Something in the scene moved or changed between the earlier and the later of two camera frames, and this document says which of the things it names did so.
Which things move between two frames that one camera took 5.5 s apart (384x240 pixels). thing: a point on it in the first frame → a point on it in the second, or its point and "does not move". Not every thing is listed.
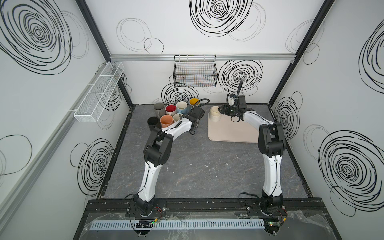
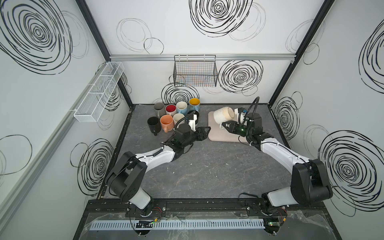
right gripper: (239, 99) → (232, 126)
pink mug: (176, 117) does not move
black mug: (153, 122) does not move
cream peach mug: (166, 120) does not move
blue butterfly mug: (193, 101) does not move
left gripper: (195, 112) → (197, 134)
